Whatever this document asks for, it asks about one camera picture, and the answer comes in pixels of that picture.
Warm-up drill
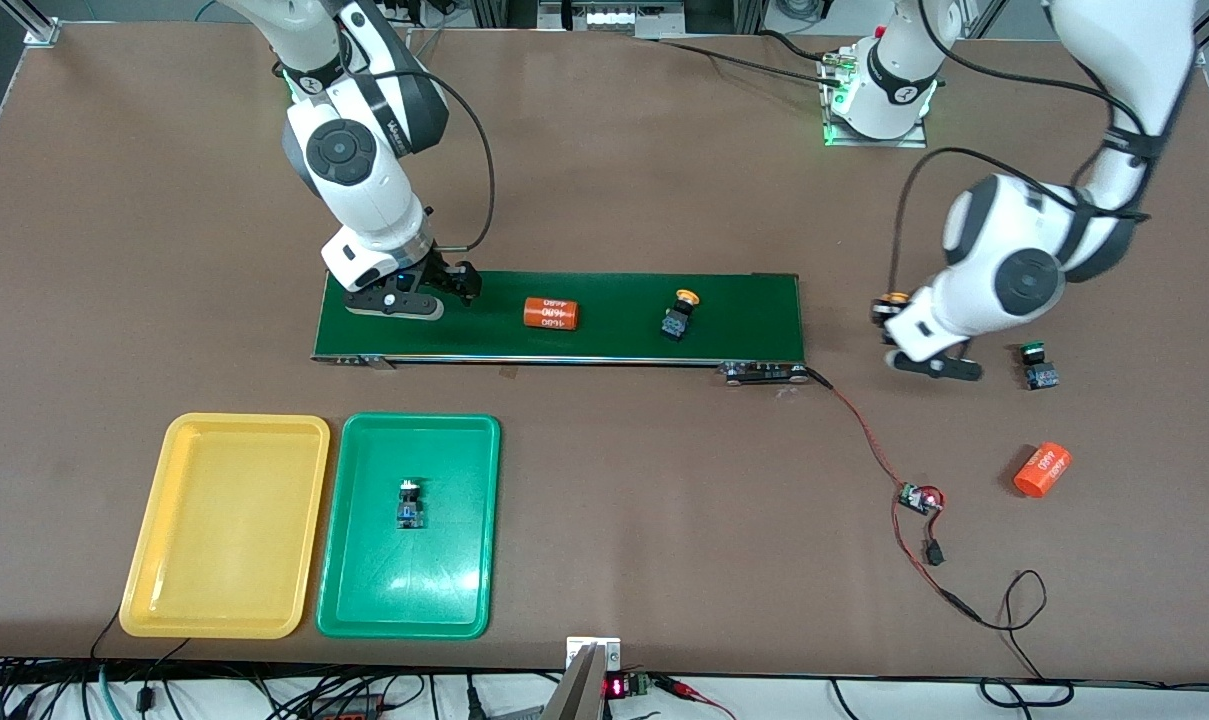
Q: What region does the red black twisted wire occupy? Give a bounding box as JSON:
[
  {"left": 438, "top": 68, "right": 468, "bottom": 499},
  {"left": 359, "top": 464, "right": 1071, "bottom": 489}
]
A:
[{"left": 804, "top": 366, "right": 965, "bottom": 611}]

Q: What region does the green conveyor belt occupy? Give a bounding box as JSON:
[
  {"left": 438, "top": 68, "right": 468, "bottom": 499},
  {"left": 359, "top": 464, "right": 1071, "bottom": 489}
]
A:
[{"left": 309, "top": 267, "right": 813, "bottom": 388}]

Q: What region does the green plastic tray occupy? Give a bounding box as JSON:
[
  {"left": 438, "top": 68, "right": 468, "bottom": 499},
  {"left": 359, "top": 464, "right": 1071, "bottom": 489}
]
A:
[{"left": 315, "top": 412, "right": 502, "bottom": 640}]

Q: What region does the black base power cable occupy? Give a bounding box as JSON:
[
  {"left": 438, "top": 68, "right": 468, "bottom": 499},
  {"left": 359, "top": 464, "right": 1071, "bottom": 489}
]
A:
[{"left": 644, "top": 28, "right": 850, "bottom": 96}]

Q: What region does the grey metal bar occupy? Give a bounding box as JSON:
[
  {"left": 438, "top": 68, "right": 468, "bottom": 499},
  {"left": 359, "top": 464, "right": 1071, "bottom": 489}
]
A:
[{"left": 540, "top": 643, "right": 611, "bottom": 720}]

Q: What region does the aluminium frame extrusion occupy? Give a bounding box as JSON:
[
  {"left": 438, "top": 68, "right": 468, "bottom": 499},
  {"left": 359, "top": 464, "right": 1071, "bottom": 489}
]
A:
[{"left": 0, "top": 0, "right": 62, "bottom": 47}]

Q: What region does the white vented device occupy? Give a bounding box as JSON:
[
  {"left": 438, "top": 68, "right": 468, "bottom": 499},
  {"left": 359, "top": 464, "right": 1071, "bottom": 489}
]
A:
[{"left": 539, "top": 0, "right": 687, "bottom": 39}]

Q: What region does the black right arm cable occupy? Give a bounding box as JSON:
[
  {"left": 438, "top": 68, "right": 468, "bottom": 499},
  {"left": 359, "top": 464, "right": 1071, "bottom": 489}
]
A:
[{"left": 389, "top": 68, "right": 495, "bottom": 253}]

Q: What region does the thin black cable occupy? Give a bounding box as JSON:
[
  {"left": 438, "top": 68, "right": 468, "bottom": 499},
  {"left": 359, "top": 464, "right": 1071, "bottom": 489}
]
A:
[
  {"left": 944, "top": 568, "right": 1077, "bottom": 711},
  {"left": 122, "top": 636, "right": 192, "bottom": 720},
  {"left": 90, "top": 606, "right": 125, "bottom": 663}
]

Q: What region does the red clip lead wire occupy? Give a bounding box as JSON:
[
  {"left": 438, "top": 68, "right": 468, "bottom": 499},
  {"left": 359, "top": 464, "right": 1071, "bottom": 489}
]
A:
[{"left": 654, "top": 674, "right": 740, "bottom": 720}]

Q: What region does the yellow plastic tray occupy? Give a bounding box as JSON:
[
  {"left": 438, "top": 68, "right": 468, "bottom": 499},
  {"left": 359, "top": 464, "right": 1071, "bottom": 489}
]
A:
[{"left": 119, "top": 412, "right": 332, "bottom": 640}]

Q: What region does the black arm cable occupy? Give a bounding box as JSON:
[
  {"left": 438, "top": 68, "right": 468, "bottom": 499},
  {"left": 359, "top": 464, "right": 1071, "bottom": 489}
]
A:
[
  {"left": 889, "top": 0, "right": 1155, "bottom": 301},
  {"left": 389, "top": 68, "right": 495, "bottom": 253}
]

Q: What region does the small green circuit board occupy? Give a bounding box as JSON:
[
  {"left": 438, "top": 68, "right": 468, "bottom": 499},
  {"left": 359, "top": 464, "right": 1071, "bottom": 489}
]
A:
[{"left": 897, "top": 482, "right": 947, "bottom": 517}]

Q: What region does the orange printed cylinder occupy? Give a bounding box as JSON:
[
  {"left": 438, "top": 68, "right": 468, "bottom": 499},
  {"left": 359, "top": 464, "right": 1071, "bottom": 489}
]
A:
[
  {"left": 1012, "top": 442, "right": 1073, "bottom": 499},
  {"left": 522, "top": 297, "right": 580, "bottom": 331}
]

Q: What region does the silver mounting plate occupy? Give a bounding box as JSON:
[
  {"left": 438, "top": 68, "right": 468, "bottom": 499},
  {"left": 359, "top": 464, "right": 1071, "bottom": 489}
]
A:
[{"left": 565, "top": 636, "right": 623, "bottom": 671}]

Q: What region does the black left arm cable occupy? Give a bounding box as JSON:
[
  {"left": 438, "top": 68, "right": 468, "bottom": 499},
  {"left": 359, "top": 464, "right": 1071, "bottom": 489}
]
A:
[{"left": 889, "top": 0, "right": 1155, "bottom": 301}]

